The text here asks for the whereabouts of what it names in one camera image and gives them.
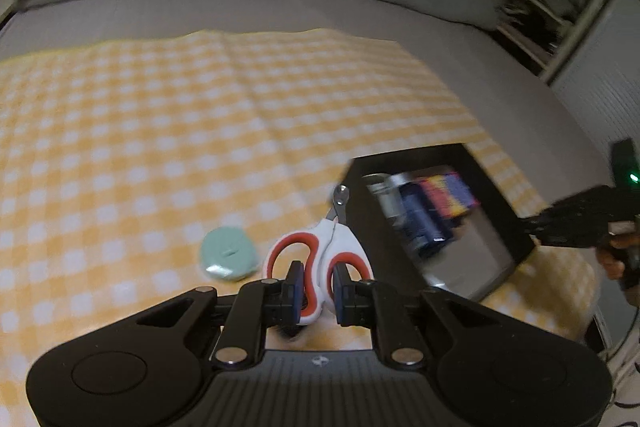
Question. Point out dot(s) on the colourful card box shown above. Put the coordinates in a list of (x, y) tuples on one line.
[(450, 194)]

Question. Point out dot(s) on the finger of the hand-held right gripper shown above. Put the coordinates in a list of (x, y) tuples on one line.
[(570, 217)]

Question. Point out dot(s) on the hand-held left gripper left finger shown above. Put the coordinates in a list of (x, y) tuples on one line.
[(295, 294)]

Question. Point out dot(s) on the black storage box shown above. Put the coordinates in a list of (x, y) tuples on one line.
[(480, 187)]

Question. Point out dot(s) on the grey bed sheet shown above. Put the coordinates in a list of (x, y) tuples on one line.
[(500, 72)]

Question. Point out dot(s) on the white cabinet door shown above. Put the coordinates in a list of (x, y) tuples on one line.
[(600, 72)]

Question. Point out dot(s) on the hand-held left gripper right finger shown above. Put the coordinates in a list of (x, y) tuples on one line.
[(345, 297)]

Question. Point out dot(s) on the mint green round case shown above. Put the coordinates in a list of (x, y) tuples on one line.
[(229, 253)]

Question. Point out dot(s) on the person's right hand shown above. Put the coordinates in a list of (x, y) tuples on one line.
[(620, 252)]

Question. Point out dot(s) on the red and white scissors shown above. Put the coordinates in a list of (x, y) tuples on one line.
[(325, 247)]

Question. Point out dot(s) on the yellow checkered blanket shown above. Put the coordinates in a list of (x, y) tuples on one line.
[(150, 132)]

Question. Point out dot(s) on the blue bottle with silver cap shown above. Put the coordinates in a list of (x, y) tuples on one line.
[(415, 217)]

